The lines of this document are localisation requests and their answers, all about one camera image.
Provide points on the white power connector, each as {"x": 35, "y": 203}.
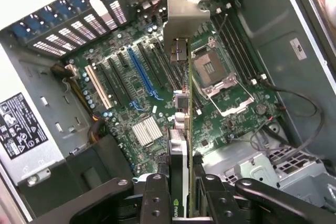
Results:
{"x": 71, "y": 71}

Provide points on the metal CPU socket cover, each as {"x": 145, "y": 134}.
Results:
{"x": 233, "y": 98}

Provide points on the open black PC case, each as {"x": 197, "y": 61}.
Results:
{"x": 267, "y": 24}

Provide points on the coin cell battery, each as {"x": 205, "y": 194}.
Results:
{"x": 261, "y": 108}

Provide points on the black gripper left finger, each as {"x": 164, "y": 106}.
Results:
{"x": 157, "y": 200}

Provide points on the white expansion slot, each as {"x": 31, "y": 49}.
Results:
{"x": 98, "y": 87}

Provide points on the white case wall sticker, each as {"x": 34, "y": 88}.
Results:
{"x": 298, "y": 47}

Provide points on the black RAM slot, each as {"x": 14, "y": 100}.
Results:
{"x": 240, "y": 48}
{"x": 245, "y": 48}
{"x": 230, "y": 48}
{"x": 235, "y": 48}

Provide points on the black power supply label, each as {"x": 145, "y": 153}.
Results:
{"x": 21, "y": 127}

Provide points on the blue card retention bar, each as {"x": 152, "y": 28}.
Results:
{"x": 34, "y": 23}

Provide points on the silver metal drive cage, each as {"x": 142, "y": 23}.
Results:
{"x": 257, "y": 166}

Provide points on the green motherboard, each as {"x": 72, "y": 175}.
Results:
{"x": 210, "y": 129}

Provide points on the CPU socket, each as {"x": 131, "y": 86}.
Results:
{"x": 210, "y": 66}

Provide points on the grey power supply unit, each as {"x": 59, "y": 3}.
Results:
{"x": 31, "y": 77}

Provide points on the long black expansion slot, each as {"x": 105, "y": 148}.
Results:
{"x": 121, "y": 79}
{"x": 109, "y": 83}
{"x": 149, "y": 64}

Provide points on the silver finned chipset heat sink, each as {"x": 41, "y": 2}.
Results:
{"x": 147, "y": 130}

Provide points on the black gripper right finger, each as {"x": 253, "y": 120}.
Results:
{"x": 218, "y": 203}

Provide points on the blue expansion slot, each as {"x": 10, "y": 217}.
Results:
{"x": 140, "y": 70}

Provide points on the short black expansion slot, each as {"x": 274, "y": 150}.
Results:
{"x": 123, "y": 60}

